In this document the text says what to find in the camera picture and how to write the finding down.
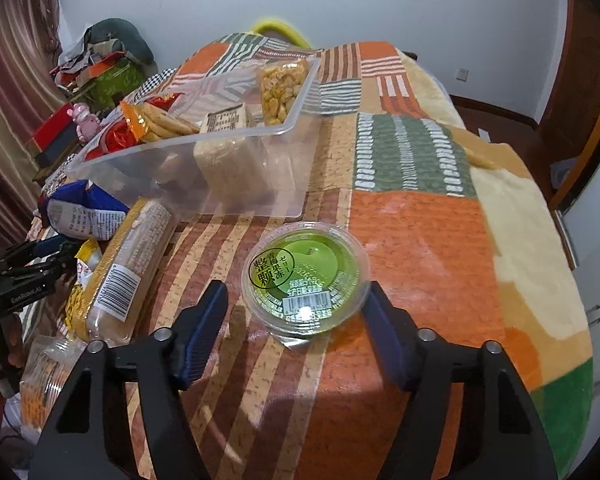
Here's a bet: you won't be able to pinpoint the yellow snack bag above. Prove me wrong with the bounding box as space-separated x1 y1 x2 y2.
65 237 102 339

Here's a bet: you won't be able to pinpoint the red box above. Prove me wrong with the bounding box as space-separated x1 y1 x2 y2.
26 103 78 168

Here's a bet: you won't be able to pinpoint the white wall socket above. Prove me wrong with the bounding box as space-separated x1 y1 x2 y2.
456 68 468 82

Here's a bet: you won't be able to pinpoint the green jelly cup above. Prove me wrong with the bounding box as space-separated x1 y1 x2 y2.
240 221 370 349

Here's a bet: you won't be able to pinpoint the brown wooden door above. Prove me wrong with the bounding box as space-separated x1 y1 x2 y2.
539 0 600 211

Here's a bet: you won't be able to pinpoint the clear bag yellow nuts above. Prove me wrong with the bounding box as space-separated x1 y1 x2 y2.
258 58 309 126

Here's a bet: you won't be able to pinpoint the clear plastic storage bin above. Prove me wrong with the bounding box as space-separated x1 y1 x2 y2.
67 56 321 220

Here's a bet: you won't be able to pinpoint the green-edged biscuit stick bag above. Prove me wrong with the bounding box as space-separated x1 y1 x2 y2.
19 336 86 442

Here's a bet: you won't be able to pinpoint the pink plush toy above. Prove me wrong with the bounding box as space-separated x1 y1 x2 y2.
67 103 102 145

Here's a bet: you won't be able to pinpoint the wafer biscuit block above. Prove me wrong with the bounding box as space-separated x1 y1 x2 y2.
194 103 271 209

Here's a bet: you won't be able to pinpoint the person left hand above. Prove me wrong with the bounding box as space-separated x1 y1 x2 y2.
0 313 24 370

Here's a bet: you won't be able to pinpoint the yellow curved tube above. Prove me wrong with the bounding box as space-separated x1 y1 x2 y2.
250 18 311 49

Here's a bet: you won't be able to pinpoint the striped red curtain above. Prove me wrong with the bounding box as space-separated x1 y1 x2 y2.
0 0 65 248

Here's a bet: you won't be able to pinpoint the pile of clothes and boxes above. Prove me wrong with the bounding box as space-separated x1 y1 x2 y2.
50 18 157 115

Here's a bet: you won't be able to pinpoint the red snack bag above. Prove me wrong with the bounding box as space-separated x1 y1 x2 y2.
84 93 178 160

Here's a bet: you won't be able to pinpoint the long wafer biscuit pack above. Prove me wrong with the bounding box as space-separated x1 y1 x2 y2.
69 198 178 347

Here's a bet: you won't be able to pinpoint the blue orange snack bag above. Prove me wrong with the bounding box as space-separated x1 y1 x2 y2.
38 180 129 240

